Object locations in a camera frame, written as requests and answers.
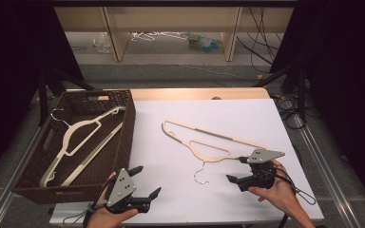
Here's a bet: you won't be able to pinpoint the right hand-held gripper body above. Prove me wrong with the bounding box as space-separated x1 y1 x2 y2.
238 149 285 192

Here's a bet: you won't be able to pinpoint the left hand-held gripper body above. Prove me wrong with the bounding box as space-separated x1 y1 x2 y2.
103 167 151 215

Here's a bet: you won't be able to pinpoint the brown wicker basket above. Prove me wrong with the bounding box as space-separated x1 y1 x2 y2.
12 89 137 205

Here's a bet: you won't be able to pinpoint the cream plastic clothes hanger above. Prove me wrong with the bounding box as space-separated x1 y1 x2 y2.
39 106 127 188
161 119 269 185

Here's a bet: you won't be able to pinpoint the person's right hand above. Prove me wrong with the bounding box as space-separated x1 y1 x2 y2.
248 159 299 217

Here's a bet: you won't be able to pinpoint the person's left hand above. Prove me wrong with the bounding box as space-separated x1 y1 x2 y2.
86 171 140 228

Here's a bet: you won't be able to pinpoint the white paper sheet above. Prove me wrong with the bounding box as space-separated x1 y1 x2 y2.
48 98 325 224

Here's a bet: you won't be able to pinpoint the black metal stand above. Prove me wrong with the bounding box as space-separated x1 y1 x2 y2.
253 61 309 121
37 66 95 126

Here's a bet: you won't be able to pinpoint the colourful plastic items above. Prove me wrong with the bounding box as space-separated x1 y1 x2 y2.
188 33 225 54

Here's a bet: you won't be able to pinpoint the black curtain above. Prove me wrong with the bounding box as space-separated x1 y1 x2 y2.
0 0 85 188
270 0 365 217

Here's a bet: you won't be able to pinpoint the clear plastic bag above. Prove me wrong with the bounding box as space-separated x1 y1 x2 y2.
92 31 113 54

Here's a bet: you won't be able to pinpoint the beige desk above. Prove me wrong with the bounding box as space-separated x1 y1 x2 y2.
53 6 296 63

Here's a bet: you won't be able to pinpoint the grey wrist strap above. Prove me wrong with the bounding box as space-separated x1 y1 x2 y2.
62 202 108 228

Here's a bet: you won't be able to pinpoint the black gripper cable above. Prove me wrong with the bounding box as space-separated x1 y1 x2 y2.
275 166 317 228

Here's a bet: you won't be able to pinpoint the black floor cables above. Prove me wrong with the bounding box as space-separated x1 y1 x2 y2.
274 94 309 131

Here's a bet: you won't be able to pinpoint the aluminium rail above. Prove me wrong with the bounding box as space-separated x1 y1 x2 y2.
0 126 46 228
293 113 362 228

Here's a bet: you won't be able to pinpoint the white floor cable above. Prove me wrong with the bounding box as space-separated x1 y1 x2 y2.
132 61 261 81

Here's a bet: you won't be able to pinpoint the black hanging cables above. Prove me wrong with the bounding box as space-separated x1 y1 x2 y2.
236 6 280 66

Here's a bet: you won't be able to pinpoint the white wire hangers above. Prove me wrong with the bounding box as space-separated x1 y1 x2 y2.
131 30 188 43

